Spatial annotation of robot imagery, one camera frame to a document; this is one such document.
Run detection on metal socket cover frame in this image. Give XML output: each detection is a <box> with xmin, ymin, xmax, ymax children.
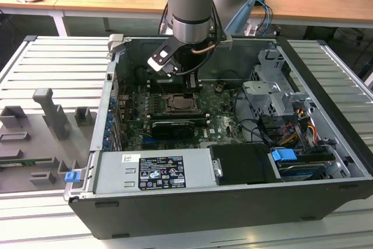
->
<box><xmin>166</xmin><ymin>94</ymin><xmax>201</xmax><ymax>113</ymax></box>

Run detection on black RAM slot bank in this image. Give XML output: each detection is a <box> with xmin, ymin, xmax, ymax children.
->
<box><xmin>147</xmin><ymin>79</ymin><xmax>203</xmax><ymax>93</ymax></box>
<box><xmin>150</xmin><ymin>109</ymin><xmax>211</xmax><ymax>121</ymax></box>

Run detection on CPU socket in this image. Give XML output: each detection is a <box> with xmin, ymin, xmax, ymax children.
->
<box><xmin>164</xmin><ymin>93</ymin><xmax>203</xmax><ymax>114</ymax></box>

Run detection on black cylindrical board component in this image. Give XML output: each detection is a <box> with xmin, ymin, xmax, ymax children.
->
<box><xmin>135</xmin><ymin>66</ymin><xmax>150</xmax><ymax>83</ymax></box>

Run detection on green motherboard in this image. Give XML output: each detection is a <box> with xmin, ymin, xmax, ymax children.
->
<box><xmin>116</xmin><ymin>81</ymin><xmax>248</xmax><ymax>150</ymax></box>

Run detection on black graphics card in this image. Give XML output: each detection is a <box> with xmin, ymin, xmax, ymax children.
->
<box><xmin>150</xmin><ymin>120</ymin><xmax>195</xmax><ymax>139</ymax></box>

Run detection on grey metal disk bay cage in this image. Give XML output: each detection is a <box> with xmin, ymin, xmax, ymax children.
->
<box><xmin>242</xmin><ymin>48</ymin><xmax>310</xmax><ymax>119</ymax></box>

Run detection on grey power supply unit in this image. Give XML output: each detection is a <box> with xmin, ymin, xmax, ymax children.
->
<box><xmin>93</xmin><ymin>147</ymin><xmax>220</xmax><ymax>195</ymax></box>

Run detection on open black PC case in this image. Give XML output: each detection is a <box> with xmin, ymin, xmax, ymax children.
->
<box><xmin>64</xmin><ymin>33</ymin><xmax>373</xmax><ymax>240</ymax></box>

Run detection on disk drive in bay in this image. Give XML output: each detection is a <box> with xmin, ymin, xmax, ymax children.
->
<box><xmin>276</xmin><ymin>160</ymin><xmax>329</xmax><ymax>180</ymax></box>

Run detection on blue case release latch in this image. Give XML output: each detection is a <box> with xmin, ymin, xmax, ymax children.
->
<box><xmin>65</xmin><ymin>171</ymin><xmax>81</xmax><ymax>184</ymax></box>

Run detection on grey parts rack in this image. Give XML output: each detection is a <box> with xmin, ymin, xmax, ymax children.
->
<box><xmin>0</xmin><ymin>87</ymin><xmax>99</xmax><ymax>194</ymax></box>

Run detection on green circuit board strip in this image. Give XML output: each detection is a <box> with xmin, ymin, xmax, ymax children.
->
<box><xmin>0</xmin><ymin>157</ymin><xmax>57</xmax><ymax>166</ymax></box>

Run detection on black camera mounting bracket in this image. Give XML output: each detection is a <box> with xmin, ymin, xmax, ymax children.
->
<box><xmin>150</xmin><ymin>36</ymin><xmax>187</xmax><ymax>66</ymax></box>

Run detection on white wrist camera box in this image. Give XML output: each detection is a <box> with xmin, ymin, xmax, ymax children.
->
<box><xmin>146</xmin><ymin>47</ymin><xmax>180</xmax><ymax>77</ymax></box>

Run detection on black internal cable bundle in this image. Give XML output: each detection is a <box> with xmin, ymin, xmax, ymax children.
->
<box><xmin>232</xmin><ymin>85</ymin><xmax>276</xmax><ymax>148</ymax></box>

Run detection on blue cable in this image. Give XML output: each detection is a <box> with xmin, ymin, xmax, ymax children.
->
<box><xmin>252</xmin><ymin>0</ymin><xmax>274</xmax><ymax>37</ymax></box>

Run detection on blue disk carrier handle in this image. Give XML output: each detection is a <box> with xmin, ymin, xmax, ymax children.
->
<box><xmin>270</xmin><ymin>148</ymin><xmax>297</xmax><ymax>163</ymax></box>

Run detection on yellow orange power wires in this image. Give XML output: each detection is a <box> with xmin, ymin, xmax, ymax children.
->
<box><xmin>279</xmin><ymin>108</ymin><xmax>320</xmax><ymax>146</ymax></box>

